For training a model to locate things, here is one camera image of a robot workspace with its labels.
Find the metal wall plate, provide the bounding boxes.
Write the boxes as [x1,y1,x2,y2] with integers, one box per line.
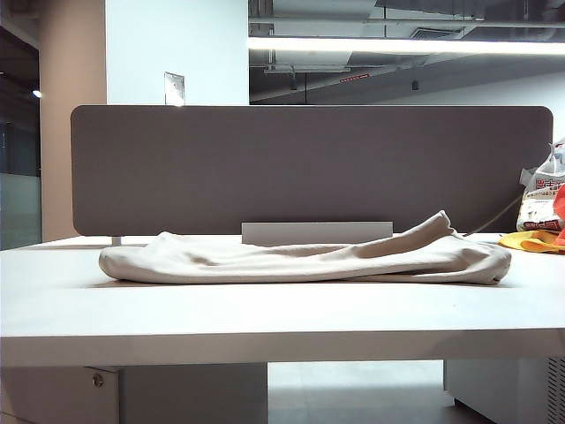
[163,71,185,107]

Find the white cabinet with vent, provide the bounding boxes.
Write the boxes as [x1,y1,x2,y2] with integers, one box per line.
[442,360,565,424]

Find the long ceiling light strip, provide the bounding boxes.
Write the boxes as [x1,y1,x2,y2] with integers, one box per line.
[248,37,565,57]

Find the beige T-shirt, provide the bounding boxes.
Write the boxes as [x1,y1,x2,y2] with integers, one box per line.
[99,210,513,286]

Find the ceiling air vent grille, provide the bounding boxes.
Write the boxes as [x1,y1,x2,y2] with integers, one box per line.
[409,26,466,39]

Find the grey fabric desk divider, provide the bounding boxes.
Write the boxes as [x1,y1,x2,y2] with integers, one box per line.
[70,104,554,237]

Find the printed plastic snack bag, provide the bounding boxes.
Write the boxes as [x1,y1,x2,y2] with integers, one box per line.
[516,137,565,233]

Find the grey power cable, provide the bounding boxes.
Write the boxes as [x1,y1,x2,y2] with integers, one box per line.
[463,193,524,237]

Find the white drawer cabinet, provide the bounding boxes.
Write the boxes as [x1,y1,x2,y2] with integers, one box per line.
[0,364,268,424]

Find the yellow cloth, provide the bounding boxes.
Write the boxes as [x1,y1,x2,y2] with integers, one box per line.
[498,229,565,255]

